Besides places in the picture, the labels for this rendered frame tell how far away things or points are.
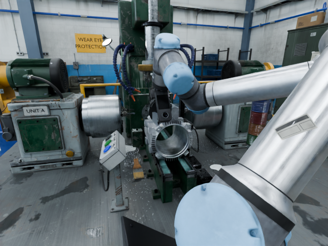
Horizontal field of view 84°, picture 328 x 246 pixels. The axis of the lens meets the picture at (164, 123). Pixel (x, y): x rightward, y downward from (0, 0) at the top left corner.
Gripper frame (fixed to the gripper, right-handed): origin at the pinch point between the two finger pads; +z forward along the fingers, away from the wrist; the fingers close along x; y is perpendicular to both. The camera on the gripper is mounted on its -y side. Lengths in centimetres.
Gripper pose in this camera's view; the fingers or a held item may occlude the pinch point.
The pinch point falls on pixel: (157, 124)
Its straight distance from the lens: 77.3
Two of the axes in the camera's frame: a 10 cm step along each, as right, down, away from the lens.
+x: -9.7, 0.7, -2.2
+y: -2.0, -7.3, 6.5
